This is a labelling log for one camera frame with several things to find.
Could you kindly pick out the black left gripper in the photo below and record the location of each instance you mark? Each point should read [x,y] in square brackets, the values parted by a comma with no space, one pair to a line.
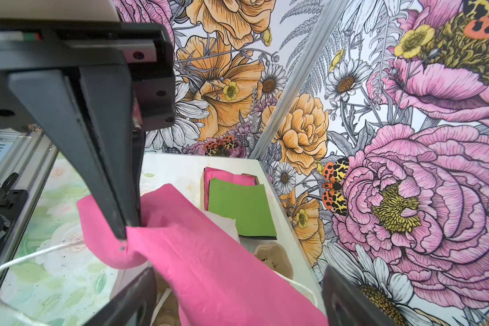
[107,64]

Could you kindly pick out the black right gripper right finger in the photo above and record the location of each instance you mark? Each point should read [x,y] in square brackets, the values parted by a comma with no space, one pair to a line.
[346,305]

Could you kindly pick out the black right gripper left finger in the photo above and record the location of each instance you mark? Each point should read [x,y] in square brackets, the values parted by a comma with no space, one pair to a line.
[134,305]

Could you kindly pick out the pink paper napkin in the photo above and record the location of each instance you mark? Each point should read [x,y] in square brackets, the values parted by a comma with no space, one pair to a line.
[215,279]

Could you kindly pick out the cartoon animal gift bag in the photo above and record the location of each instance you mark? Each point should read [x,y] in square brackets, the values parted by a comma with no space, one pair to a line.
[215,279]

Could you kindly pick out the stack of pulp cup carriers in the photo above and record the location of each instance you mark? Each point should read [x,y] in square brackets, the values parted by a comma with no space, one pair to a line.
[274,256]

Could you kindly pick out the green paper napkin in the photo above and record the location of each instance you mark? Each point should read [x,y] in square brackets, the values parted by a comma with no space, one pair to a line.
[247,205]

